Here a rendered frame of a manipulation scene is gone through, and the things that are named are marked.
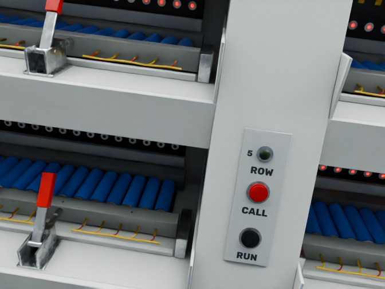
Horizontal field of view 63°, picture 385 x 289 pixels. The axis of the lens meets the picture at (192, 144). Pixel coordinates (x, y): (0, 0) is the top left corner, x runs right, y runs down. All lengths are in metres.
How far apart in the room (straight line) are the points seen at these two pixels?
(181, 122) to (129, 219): 0.15
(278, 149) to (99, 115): 0.16
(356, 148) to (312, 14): 0.12
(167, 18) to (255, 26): 0.20
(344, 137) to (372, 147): 0.03
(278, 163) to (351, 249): 0.16
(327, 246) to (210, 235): 0.15
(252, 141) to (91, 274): 0.21
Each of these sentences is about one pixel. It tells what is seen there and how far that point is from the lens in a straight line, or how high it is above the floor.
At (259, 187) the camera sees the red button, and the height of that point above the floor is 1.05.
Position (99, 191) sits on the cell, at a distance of 0.42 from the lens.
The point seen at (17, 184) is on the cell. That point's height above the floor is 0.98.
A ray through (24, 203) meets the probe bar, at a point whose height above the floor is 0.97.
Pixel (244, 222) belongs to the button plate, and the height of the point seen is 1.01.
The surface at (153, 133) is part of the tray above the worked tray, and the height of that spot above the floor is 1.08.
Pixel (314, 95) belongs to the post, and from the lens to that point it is 0.28.
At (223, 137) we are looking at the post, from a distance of 0.27.
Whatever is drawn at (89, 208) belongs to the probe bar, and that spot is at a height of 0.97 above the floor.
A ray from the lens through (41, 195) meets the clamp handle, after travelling 0.36.
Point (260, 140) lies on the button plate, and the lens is 0.27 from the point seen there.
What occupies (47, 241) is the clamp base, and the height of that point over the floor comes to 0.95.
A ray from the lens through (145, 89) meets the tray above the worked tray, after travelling 0.28.
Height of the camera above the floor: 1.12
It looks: 10 degrees down
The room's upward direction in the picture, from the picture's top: 8 degrees clockwise
